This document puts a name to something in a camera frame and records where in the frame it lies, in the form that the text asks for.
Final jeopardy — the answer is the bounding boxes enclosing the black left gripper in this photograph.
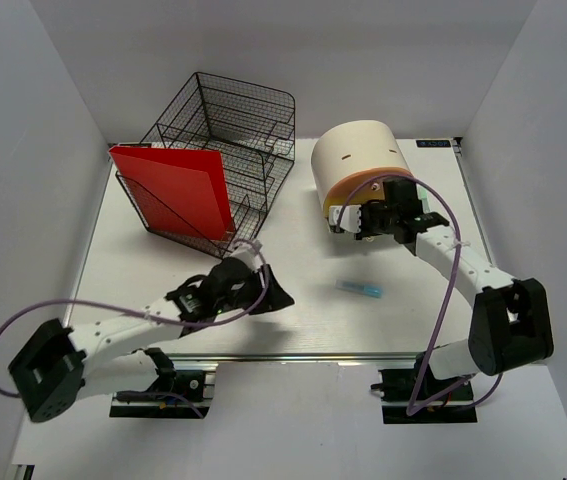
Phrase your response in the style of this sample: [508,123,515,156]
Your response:
[217,264,294,315]

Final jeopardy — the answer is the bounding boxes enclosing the orange top drawer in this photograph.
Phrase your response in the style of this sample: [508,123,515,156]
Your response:
[323,167,412,208]

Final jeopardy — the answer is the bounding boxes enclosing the pale green bottom drawer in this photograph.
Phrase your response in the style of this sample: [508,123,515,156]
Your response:
[328,217,375,243]

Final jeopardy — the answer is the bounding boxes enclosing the yellow drawer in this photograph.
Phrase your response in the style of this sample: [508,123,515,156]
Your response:
[323,198,362,219]

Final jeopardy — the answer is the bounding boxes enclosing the blue clear highlighter pen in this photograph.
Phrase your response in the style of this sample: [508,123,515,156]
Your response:
[335,279,383,298]

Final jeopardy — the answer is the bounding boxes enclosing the red A4 file folder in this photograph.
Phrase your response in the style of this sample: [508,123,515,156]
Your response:
[109,146,235,241]

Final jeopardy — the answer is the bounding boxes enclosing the green highlighter pen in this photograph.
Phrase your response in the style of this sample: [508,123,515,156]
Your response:
[417,185,431,213]

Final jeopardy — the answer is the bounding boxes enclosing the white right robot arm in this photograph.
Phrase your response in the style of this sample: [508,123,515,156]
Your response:
[361,177,555,400]

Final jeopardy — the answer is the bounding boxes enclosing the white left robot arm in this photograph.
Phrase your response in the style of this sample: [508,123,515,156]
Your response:
[8,258,294,423]

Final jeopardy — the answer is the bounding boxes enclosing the cream drawer cabinet shell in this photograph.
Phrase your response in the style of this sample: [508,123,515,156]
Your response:
[311,120,410,196]

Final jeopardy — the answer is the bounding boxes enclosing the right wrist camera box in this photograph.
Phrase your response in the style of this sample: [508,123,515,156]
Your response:
[327,205,362,234]

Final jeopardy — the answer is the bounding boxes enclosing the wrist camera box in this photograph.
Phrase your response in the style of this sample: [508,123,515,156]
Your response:
[230,240,262,271]
[327,205,362,234]

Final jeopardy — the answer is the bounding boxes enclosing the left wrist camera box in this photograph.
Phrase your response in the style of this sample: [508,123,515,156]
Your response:
[230,240,262,271]

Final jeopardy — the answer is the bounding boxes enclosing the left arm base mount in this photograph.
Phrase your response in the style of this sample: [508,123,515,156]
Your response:
[109,362,217,420]

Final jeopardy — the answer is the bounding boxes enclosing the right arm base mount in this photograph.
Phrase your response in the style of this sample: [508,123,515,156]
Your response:
[370,367,479,426]

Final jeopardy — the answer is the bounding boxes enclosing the black wire mesh file rack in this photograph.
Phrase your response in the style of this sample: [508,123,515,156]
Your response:
[113,72,296,258]

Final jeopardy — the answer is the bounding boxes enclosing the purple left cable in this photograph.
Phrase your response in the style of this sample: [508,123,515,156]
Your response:
[0,239,269,399]

